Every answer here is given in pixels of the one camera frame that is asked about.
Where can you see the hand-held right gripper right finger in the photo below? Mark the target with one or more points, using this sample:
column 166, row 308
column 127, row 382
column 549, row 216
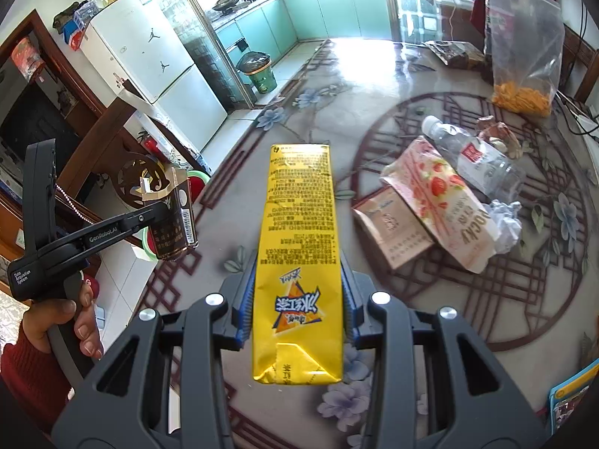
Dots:
column 380, row 318

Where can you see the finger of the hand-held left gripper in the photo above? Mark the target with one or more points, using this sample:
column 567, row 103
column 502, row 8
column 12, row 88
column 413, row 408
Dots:
column 121, row 229

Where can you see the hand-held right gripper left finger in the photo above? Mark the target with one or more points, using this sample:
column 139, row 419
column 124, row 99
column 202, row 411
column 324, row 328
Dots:
column 243, row 327

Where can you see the dark cigarette box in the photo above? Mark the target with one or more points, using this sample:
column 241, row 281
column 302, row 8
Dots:
column 171, row 224

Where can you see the brown cigarette box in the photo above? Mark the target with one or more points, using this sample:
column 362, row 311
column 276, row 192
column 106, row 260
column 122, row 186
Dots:
column 393, row 229

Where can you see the yellow drink carton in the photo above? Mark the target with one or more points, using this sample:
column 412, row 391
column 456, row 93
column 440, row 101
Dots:
column 299, row 243

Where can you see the pink strawberry pouch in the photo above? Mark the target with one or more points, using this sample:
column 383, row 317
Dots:
column 444, row 201

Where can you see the clear plastic wrap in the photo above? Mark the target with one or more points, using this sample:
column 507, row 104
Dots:
column 505, row 224

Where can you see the clear plastic water bottle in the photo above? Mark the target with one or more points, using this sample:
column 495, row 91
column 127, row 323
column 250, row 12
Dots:
column 477, row 159

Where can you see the brown wrapper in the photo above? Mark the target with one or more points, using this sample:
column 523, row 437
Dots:
column 498, row 138

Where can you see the green kitchen trash bin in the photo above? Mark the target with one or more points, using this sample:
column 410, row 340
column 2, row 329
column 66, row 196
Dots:
column 257, row 75

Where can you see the person's left hand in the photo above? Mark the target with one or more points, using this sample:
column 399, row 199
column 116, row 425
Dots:
column 51, row 313

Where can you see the carved wooden chair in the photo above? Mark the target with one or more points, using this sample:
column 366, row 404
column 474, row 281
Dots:
column 100, row 140

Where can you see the dark wooden cabinet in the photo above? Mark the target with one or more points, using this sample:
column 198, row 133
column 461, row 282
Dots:
column 37, row 103

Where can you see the white refrigerator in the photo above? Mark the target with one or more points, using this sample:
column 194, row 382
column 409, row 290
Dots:
column 154, row 65

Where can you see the clutter on refrigerator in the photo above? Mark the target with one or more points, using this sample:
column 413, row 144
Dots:
column 77, row 21

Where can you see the floral table cover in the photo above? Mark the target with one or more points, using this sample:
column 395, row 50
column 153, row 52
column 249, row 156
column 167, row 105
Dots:
column 374, row 79

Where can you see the black wok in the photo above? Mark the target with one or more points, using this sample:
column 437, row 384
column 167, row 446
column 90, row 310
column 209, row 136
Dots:
column 227, row 3

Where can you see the dark snack packet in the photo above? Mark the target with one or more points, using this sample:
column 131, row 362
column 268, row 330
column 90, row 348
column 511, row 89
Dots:
column 451, row 51

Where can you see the teal kitchen cabinets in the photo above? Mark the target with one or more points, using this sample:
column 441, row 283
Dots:
column 327, row 14

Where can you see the zip bag of orange snacks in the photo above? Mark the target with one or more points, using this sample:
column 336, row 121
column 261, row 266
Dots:
column 524, row 56

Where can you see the dark red hanging garment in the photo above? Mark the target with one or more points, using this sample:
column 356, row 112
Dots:
column 477, row 7

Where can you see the plain wooden chair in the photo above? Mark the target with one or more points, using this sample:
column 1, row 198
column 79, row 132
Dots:
column 578, row 56

